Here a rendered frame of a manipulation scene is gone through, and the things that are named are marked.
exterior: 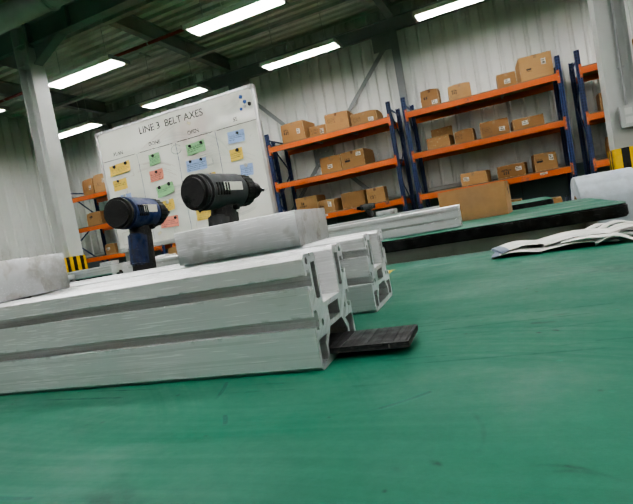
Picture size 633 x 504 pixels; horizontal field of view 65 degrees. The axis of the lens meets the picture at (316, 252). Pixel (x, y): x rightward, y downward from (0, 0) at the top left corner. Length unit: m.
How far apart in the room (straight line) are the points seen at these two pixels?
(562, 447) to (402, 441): 0.07
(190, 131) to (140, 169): 0.56
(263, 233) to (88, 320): 0.21
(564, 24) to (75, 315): 11.05
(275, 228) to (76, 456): 0.32
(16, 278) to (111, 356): 0.16
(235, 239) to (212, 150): 3.26
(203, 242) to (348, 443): 0.40
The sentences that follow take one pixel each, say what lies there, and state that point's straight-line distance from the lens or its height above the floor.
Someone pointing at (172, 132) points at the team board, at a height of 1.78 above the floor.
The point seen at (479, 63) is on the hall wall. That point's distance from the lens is 11.15.
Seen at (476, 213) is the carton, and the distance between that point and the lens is 2.41.
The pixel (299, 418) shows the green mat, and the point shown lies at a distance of 0.29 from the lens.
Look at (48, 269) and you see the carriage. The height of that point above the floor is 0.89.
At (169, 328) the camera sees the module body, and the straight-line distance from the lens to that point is 0.42.
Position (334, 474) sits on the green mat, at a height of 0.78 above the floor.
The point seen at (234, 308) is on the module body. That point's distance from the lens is 0.38.
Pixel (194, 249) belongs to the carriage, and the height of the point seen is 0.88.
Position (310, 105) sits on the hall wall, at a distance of 11.88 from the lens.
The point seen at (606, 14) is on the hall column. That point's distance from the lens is 6.35.
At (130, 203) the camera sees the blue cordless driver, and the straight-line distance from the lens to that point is 0.95.
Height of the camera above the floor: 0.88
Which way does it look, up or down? 3 degrees down
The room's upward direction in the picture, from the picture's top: 10 degrees counter-clockwise
